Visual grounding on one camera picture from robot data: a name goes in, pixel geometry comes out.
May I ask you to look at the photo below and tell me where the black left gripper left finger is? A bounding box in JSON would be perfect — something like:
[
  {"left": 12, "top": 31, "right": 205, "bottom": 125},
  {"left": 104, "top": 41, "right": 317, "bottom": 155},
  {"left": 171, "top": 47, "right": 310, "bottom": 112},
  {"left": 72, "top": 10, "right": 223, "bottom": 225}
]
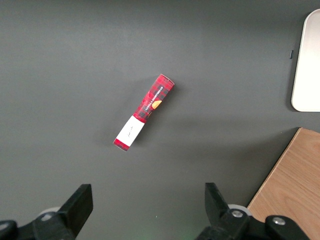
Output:
[{"left": 0, "top": 184, "right": 94, "bottom": 240}]

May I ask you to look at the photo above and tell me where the beige plastic tray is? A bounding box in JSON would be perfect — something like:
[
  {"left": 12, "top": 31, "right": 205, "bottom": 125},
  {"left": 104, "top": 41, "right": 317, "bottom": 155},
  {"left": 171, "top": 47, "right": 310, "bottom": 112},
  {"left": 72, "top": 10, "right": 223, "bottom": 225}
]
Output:
[{"left": 291, "top": 8, "right": 320, "bottom": 113}]

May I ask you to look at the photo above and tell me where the red tartan cookie box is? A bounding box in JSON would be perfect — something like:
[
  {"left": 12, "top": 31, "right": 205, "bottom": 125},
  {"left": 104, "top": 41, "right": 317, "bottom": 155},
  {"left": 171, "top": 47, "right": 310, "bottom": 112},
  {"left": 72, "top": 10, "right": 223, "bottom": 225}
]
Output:
[{"left": 112, "top": 73, "right": 176, "bottom": 153}]

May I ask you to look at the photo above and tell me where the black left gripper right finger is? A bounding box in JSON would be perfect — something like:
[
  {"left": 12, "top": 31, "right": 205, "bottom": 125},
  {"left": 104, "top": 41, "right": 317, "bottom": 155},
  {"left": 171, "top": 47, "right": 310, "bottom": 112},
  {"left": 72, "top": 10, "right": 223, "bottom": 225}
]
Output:
[{"left": 197, "top": 182, "right": 320, "bottom": 240}]

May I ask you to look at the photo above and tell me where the wooden drawer cabinet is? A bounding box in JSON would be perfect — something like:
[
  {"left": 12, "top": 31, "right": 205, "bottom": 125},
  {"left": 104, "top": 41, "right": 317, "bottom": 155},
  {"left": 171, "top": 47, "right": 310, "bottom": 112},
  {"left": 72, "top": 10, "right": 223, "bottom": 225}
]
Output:
[{"left": 246, "top": 127, "right": 320, "bottom": 238}]

